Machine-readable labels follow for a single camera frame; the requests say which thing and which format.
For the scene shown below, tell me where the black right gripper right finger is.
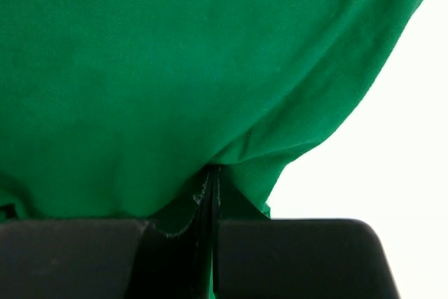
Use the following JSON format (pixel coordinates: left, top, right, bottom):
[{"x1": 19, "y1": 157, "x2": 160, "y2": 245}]
[{"x1": 212, "y1": 166, "x2": 270, "y2": 221}]

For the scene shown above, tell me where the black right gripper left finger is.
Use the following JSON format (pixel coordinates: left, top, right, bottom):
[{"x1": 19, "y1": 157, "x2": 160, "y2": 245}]
[{"x1": 144, "y1": 167, "x2": 212, "y2": 238}]

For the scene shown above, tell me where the green t-shirt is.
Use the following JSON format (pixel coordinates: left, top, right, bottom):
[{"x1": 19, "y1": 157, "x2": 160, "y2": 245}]
[{"x1": 0, "y1": 0, "x2": 448, "y2": 299}]

